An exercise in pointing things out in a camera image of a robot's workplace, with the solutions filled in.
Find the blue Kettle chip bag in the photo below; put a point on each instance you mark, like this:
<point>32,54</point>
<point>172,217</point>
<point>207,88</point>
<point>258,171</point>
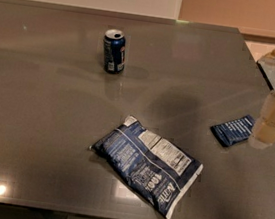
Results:
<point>150,165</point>

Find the blue pepsi can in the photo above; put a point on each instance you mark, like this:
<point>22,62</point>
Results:
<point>114,51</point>

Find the small blue snack packet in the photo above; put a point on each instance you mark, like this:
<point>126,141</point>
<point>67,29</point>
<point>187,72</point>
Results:
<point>233,132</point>

